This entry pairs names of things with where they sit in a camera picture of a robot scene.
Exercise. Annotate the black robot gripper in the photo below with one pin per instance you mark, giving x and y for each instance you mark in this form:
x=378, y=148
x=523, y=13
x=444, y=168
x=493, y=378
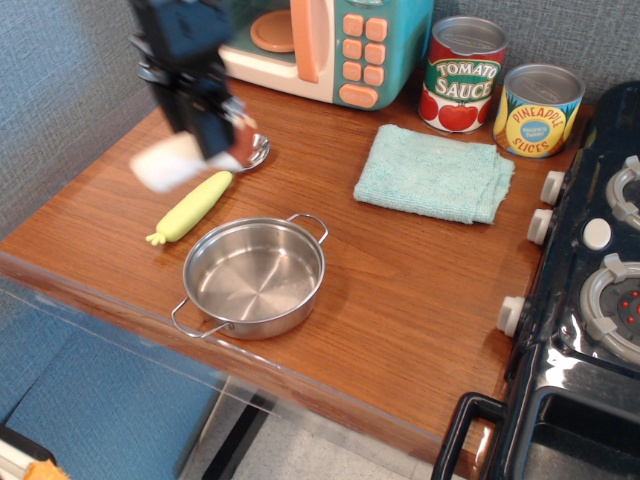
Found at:
x=180, y=42

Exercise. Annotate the plush brown white mushroom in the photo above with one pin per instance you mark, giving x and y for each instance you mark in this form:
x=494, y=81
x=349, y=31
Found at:
x=177, y=159

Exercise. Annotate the stainless steel pot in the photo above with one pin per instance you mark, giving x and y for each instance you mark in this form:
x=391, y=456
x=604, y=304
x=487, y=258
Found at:
x=253, y=278

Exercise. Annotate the orange microwave turntable plate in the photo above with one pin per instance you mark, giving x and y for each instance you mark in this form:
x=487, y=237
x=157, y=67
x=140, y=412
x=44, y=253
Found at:
x=273, y=32

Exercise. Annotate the teal toy microwave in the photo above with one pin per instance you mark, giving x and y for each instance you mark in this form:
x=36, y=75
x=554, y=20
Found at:
x=357, y=54

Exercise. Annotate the light blue folded cloth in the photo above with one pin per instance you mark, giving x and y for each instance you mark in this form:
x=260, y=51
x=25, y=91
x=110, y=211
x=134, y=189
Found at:
x=434, y=176

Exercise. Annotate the tomato sauce can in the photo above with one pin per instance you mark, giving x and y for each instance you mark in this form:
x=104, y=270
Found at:
x=465, y=58

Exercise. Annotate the pineapple slices can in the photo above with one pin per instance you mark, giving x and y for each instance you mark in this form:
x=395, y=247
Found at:
x=537, y=109

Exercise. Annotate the white middle stove knob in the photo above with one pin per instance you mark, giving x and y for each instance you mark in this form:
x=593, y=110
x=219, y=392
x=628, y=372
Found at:
x=539, y=226

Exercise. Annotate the white stove knob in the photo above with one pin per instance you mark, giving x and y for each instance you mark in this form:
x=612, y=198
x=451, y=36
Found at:
x=509, y=314
x=539, y=226
x=552, y=186

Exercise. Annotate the white upper stove knob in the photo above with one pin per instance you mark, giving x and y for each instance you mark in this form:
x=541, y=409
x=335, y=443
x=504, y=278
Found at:
x=552, y=186

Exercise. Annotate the white lower stove knob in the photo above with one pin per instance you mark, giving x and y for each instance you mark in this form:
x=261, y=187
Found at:
x=509, y=314

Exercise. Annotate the orange object at corner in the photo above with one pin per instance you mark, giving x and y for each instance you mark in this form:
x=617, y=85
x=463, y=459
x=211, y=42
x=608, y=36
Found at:
x=44, y=470

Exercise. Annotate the black toy stove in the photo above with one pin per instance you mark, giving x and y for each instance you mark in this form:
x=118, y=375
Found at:
x=571, y=409

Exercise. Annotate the spoon with green handle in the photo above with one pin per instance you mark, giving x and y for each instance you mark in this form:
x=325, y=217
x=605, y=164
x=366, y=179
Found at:
x=189, y=211

